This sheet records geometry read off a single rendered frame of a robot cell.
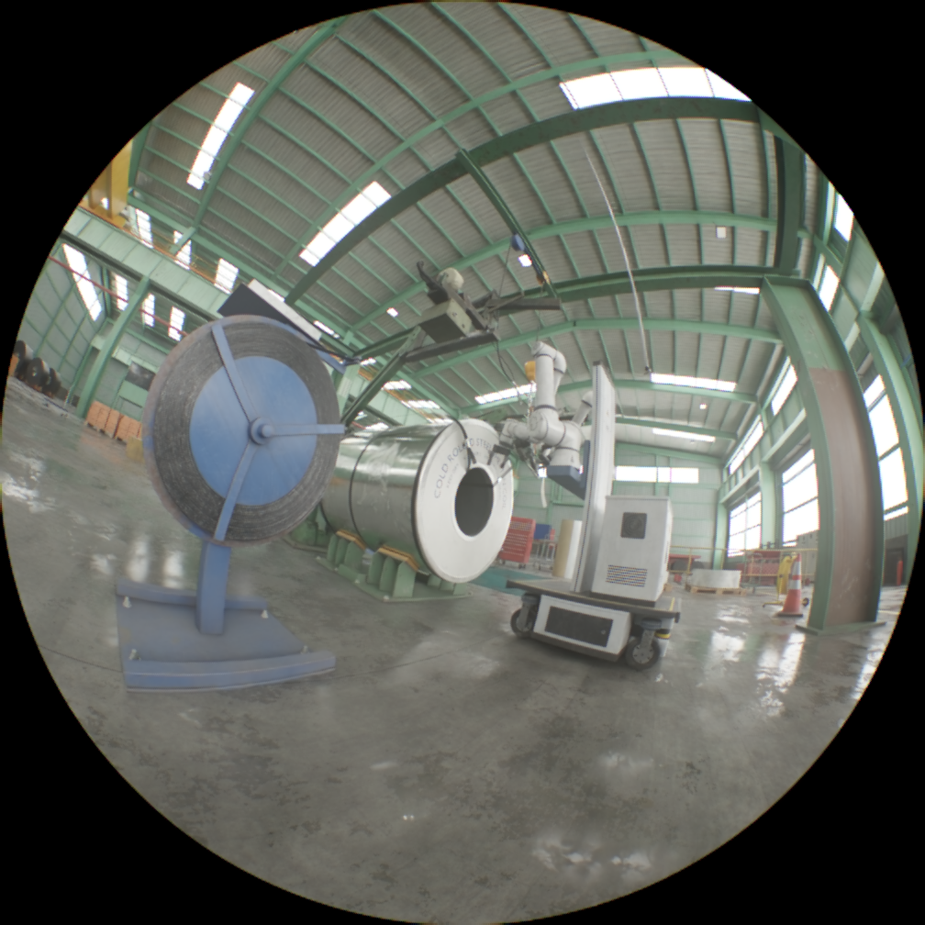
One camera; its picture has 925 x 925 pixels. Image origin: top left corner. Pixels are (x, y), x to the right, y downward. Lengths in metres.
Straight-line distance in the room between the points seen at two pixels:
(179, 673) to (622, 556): 1.63
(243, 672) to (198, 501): 0.42
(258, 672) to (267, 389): 0.73
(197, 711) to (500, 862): 0.60
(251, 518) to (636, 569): 1.50
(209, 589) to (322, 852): 0.72
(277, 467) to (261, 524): 0.17
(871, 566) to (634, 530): 2.86
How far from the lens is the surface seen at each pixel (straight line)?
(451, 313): 1.47
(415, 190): 3.70
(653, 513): 1.49
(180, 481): 0.80
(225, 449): 0.81
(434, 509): 1.76
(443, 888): 0.56
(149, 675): 0.77
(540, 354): 1.98
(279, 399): 0.88
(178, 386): 0.80
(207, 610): 0.99
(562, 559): 6.66
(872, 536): 3.67
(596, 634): 1.47
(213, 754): 0.67
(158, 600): 1.17
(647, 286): 4.17
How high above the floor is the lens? 0.51
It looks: 14 degrees up
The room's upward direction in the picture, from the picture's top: 12 degrees clockwise
